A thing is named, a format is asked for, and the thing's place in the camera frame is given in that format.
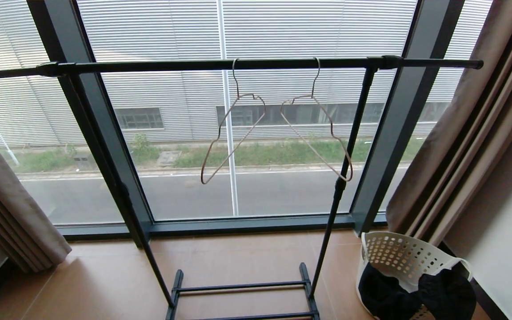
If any pink clothes hanger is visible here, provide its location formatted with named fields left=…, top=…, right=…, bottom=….
left=280, top=57, right=353, bottom=183
left=200, top=58, right=266, bottom=185

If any black clothes rack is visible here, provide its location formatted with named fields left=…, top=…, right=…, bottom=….
left=0, top=56, right=484, bottom=320

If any white laundry basket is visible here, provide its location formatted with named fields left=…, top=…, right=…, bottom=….
left=356, top=231, right=473, bottom=320

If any window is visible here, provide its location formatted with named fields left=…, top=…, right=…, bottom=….
left=0, top=0, right=494, bottom=240

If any black garment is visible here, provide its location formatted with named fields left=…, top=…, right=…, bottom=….
left=358, top=263, right=422, bottom=320

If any brown curtain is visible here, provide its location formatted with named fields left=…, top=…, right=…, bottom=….
left=385, top=0, right=512, bottom=247
left=0, top=115, right=72, bottom=272

